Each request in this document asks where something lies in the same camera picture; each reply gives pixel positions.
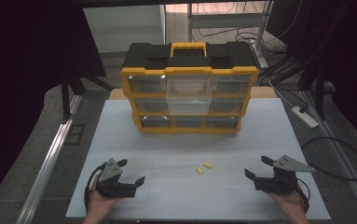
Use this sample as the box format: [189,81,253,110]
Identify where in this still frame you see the clear plastic drawer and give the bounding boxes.
[166,75,213,117]

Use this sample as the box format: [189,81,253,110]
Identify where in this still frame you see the black cable bundle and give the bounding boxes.
[197,23,290,58]

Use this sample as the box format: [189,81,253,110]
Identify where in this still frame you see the white panel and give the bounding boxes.
[82,4,167,54]

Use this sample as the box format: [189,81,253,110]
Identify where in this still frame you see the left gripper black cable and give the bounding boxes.
[84,162,108,216]

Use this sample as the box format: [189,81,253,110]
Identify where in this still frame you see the person's left hand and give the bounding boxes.
[87,174,123,218]

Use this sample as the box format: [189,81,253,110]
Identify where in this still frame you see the person's right hand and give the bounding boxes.
[265,184,307,219]

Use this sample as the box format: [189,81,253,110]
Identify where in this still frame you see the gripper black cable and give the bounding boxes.
[296,178,311,215]
[84,162,108,216]

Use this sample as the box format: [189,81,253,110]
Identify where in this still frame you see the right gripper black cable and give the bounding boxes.
[296,178,311,215]

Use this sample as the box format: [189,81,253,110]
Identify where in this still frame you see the black metal stand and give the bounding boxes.
[60,69,114,123]
[270,60,328,121]

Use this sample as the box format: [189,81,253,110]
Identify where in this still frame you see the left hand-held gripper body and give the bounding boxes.
[96,158,137,199]

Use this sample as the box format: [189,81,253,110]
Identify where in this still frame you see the grey metal desk frame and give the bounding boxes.
[186,0,275,70]

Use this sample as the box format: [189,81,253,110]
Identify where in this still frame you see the set of closed clear drawers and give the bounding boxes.
[128,74,253,129]

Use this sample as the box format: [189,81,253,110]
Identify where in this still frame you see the dark curtain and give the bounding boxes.
[0,0,108,208]
[265,0,357,152]

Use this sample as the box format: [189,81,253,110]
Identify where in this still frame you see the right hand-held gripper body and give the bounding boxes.
[254,154,317,196]

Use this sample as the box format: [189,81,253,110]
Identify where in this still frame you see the aluminium floor rail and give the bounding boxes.
[299,89,357,222]
[13,92,84,224]

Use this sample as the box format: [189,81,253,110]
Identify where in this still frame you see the white power strip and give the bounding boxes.
[290,105,320,130]

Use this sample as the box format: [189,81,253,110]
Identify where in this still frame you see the yellow and black organizer cabinet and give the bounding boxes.
[119,41,260,135]

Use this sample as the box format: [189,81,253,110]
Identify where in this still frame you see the black floor bracket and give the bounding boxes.
[63,123,87,147]

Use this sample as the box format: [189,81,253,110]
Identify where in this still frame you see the white power cable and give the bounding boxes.
[268,78,296,109]

